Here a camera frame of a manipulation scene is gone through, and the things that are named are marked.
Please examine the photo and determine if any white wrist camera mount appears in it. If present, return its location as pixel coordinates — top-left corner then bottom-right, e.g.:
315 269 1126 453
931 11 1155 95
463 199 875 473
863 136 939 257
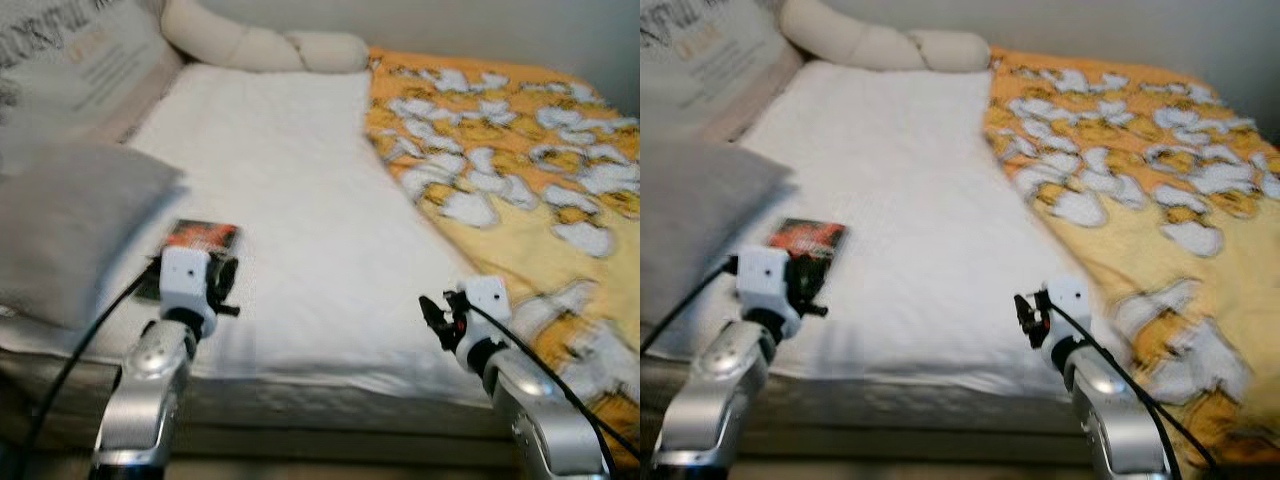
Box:
1040 277 1094 347
454 275 514 347
157 245 217 317
734 245 797 315

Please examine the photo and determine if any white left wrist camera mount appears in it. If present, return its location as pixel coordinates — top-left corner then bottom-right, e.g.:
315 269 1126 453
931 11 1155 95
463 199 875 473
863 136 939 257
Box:
734 245 797 315
157 245 217 317

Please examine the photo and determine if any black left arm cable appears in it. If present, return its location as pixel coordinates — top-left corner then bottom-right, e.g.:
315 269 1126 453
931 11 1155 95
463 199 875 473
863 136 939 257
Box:
640 258 742 353
18 262 163 480

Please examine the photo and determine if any cream braided bolster pillow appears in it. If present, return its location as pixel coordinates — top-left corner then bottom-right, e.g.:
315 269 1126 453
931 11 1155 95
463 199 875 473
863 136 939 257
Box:
779 0 992 74
159 0 372 77

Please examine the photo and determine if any white quilted mattress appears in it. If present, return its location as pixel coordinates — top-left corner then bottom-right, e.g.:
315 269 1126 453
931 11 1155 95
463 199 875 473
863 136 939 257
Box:
0 62 523 413
640 58 1133 403

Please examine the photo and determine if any grey pillow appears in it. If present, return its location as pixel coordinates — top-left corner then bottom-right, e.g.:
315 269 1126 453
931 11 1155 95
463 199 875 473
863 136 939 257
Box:
0 140 190 332
640 134 797 327

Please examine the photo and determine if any yellow cartoon print blanket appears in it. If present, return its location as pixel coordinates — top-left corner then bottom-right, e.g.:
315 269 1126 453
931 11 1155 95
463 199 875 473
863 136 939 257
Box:
361 47 641 473
981 44 1280 473

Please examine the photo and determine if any beige bed base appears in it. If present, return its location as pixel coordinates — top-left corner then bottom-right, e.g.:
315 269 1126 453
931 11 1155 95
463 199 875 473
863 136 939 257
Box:
640 385 1103 469
0 398 523 469

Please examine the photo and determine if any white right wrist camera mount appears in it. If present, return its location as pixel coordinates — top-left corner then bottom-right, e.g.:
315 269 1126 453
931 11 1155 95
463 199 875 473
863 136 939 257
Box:
454 275 514 347
1040 277 1094 347

